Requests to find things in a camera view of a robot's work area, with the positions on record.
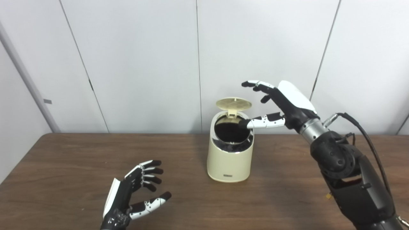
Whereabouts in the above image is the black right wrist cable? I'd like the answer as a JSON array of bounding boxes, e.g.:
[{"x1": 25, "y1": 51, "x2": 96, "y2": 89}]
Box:
[{"x1": 323, "y1": 112, "x2": 392, "y2": 196}]

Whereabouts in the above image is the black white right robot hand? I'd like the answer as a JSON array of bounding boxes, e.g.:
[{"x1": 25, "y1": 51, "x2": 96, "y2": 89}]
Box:
[{"x1": 239, "y1": 80, "x2": 320, "y2": 132}]

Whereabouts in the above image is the cream round bin lid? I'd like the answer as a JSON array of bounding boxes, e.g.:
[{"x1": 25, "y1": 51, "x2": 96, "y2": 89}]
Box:
[{"x1": 216, "y1": 97, "x2": 252, "y2": 119}]

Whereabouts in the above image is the gray wall corner post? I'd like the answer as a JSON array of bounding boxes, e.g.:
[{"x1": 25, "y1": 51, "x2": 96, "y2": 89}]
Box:
[{"x1": 0, "y1": 22, "x2": 61, "y2": 133}]

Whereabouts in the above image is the black bin liner bag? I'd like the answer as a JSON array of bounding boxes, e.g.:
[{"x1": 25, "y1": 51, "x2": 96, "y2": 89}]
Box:
[{"x1": 213, "y1": 136, "x2": 253, "y2": 154}]

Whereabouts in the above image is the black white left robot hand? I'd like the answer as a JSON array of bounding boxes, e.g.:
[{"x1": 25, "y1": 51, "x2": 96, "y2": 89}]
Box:
[{"x1": 100, "y1": 160, "x2": 172, "y2": 230}]

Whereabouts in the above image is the cream-colored bin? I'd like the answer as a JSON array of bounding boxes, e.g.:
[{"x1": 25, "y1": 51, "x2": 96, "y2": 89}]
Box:
[{"x1": 207, "y1": 110, "x2": 255, "y2": 183}]

